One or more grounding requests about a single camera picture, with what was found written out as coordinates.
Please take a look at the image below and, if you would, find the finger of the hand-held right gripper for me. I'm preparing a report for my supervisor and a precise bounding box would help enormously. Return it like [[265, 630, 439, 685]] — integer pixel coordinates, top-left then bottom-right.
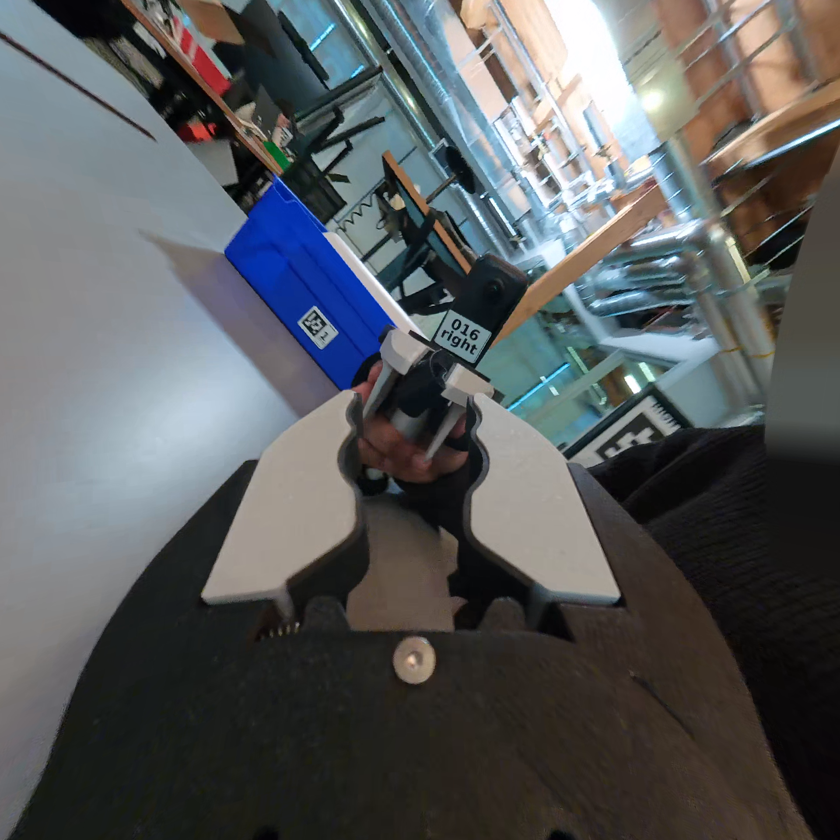
[[362, 327, 431, 421], [423, 366, 492, 463]]

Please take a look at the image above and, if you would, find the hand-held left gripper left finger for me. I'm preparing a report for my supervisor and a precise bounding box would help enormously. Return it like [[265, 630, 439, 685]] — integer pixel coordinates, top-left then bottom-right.
[[200, 390, 371, 611]]

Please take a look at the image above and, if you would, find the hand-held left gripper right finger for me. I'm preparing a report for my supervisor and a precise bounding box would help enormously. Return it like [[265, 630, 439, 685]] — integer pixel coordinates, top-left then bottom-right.
[[459, 392, 623, 611]]

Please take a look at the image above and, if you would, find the person's right forearm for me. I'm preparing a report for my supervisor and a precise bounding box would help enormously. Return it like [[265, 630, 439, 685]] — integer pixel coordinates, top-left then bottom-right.
[[394, 423, 840, 840]]

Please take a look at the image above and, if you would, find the person's right hand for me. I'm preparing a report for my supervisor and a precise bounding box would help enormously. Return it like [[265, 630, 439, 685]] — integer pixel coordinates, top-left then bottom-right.
[[357, 364, 473, 484]]

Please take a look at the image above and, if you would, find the white flat panel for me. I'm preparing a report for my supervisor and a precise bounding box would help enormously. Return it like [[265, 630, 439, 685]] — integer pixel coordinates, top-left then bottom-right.
[[326, 231, 421, 336]]

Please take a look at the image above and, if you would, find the black and white marker board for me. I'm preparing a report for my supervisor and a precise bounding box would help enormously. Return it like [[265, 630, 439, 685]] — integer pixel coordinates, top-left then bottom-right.
[[564, 386, 693, 468]]

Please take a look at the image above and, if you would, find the wood edged table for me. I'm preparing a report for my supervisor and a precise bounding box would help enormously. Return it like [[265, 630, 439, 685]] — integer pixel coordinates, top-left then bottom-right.
[[382, 151, 473, 277]]

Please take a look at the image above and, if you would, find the black round disc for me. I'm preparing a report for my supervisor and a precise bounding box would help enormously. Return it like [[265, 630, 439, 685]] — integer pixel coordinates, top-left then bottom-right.
[[445, 146, 477, 193]]

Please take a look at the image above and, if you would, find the blue plastic bin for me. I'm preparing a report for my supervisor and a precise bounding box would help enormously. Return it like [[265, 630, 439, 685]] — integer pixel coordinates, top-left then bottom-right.
[[224, 176, 395, 389]]

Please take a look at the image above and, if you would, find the thick silver pipe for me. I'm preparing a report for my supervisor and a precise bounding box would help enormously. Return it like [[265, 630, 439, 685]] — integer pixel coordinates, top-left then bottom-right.
[[682, 220, 775, 389]]

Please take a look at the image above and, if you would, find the wooden workbench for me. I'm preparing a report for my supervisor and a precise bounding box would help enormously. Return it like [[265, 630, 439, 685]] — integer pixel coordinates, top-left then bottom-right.
[[121, 0, 283, 175]]

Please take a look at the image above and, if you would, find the ribbed silver ventilation duct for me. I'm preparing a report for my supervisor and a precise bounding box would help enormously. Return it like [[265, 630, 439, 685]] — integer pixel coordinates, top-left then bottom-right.
[[357, 0, 500, 217]]

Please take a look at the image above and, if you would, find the black metal table frame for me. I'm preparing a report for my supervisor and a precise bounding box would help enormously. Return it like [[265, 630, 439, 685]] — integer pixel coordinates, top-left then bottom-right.
[[289, 66, 388, 160]]

